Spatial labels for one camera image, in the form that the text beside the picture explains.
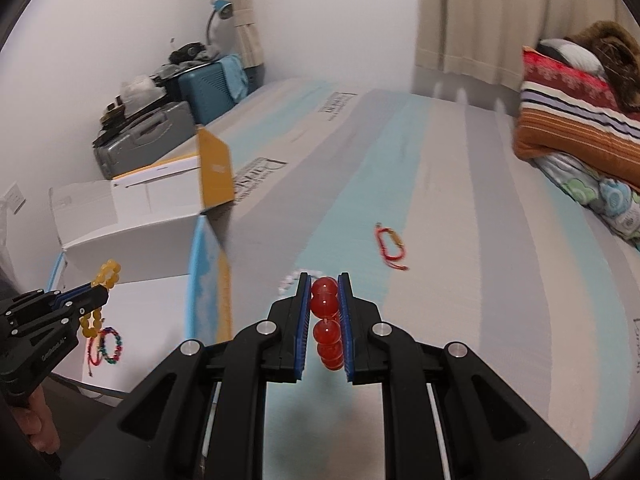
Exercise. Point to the white cardboard box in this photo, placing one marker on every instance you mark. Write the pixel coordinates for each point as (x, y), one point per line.
(140, 210)

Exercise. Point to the white plastic bag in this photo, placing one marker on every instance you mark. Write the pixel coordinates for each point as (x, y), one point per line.
(137, 87)

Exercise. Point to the brown blanket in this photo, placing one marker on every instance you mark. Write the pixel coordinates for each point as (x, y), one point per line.
(610, 45)

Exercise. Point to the floral quilt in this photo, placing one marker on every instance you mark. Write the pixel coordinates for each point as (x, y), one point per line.
(595, 195)

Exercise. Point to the narrow beige curtain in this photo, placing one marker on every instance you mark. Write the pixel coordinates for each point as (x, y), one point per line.
(247, 35)

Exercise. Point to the striped red brown pillow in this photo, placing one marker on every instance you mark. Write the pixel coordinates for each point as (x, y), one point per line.
(575, 115)

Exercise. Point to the person's left hand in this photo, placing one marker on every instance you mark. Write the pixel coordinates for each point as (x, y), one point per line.
(40, 425)

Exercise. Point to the blue desk lamp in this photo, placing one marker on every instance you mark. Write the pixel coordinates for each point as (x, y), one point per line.
(222, 7)

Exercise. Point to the wall socket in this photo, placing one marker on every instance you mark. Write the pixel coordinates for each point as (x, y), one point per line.
(14, 197)

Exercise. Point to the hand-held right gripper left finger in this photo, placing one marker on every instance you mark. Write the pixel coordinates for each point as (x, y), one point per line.
(301, 330)

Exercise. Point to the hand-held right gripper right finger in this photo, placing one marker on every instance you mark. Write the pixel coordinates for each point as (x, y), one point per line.
(346, 330)

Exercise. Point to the blue suitcase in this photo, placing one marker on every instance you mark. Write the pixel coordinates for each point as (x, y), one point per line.
(210, 90)

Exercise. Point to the grey suitcase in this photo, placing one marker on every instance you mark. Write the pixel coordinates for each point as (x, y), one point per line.
(145, 135)

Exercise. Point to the wide beige curtain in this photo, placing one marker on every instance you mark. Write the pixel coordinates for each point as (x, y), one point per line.
(500, 10)

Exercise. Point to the grey pillow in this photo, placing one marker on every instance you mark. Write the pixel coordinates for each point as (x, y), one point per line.
(570, 55)

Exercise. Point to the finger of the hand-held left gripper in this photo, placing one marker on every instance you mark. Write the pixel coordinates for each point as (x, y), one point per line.
(50, 300)
(55, 322)

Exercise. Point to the black bag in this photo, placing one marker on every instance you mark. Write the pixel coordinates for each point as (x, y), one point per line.
(187, 55)

